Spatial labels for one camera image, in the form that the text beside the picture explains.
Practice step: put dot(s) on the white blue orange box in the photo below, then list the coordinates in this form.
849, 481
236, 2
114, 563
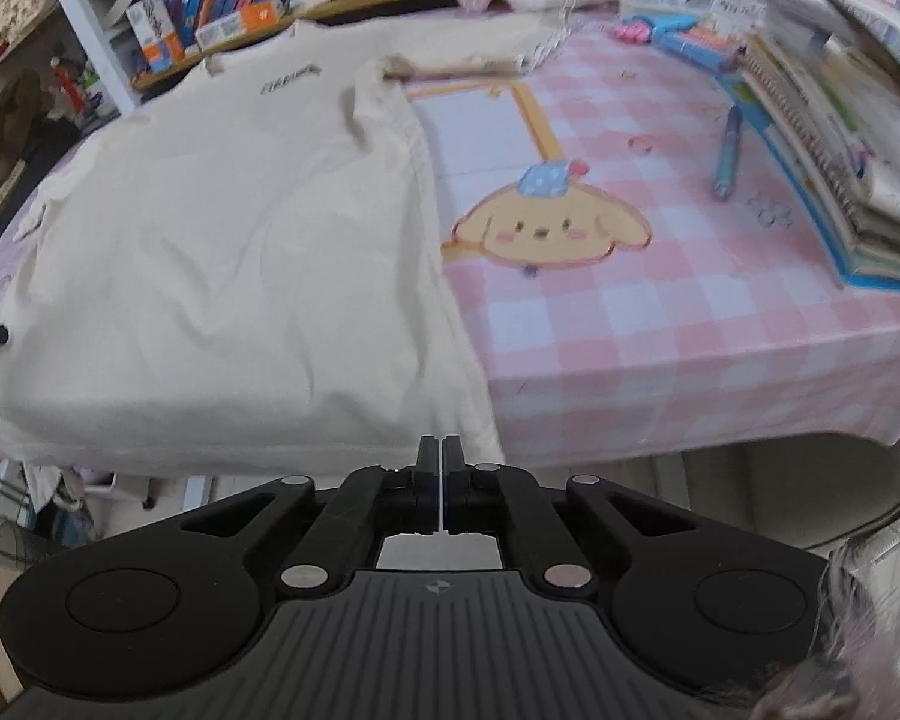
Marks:
157, 34

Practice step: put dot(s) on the dark bag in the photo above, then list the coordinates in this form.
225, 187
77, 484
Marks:
11, 142

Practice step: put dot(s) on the pink clips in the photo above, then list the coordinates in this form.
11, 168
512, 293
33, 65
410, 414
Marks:
631, 32

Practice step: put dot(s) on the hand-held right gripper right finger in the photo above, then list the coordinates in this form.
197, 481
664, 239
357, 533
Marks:
451, 457

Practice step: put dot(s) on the pink checked cartoon table mat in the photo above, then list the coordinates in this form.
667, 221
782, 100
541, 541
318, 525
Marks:
645, 300

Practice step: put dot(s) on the red toy figure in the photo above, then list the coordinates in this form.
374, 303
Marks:
71, 86

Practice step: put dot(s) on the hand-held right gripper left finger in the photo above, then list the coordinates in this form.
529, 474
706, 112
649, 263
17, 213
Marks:
427, 457

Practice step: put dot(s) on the stack of spiral notebooks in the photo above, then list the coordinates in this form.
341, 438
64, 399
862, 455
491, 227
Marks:
832, 127

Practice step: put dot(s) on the cream canvas tote bag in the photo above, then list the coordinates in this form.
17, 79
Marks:
225, 255

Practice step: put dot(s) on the blue pen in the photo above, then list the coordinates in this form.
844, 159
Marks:
726, 157

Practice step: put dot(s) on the white box with orange end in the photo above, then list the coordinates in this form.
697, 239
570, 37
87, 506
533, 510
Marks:
236, 22

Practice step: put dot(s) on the white wooden bookshelf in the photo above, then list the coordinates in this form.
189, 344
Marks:
82, 7

